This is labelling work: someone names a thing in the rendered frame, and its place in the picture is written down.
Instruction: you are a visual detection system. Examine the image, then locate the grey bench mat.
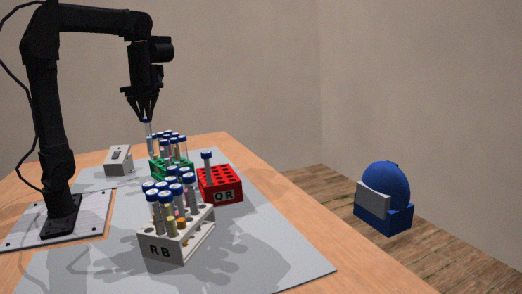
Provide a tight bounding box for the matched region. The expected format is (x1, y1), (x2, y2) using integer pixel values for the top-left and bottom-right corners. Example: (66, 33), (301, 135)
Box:
(13, 146), (338, 294)

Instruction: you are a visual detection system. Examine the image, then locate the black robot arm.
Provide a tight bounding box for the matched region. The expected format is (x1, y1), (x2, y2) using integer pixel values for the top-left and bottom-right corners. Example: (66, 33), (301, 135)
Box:
(19, 0), (174, 240)

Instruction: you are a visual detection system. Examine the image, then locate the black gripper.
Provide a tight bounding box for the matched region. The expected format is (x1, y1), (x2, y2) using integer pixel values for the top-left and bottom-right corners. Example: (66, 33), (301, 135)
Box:
(120, 63), (163, 122)

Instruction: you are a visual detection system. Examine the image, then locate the white test tube rack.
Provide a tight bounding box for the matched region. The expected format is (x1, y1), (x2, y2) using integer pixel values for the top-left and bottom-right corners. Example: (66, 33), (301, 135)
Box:
(136, 201), (217, 267)

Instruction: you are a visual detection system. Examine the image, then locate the green tube rack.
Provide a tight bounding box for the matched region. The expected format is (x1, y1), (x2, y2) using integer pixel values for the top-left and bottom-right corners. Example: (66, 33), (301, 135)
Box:
(148, 156), (195, 184)

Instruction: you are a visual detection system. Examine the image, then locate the red tube rack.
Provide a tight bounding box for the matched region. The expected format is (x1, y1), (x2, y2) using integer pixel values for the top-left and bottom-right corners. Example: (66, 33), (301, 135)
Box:
(196, 164), (243, 207)

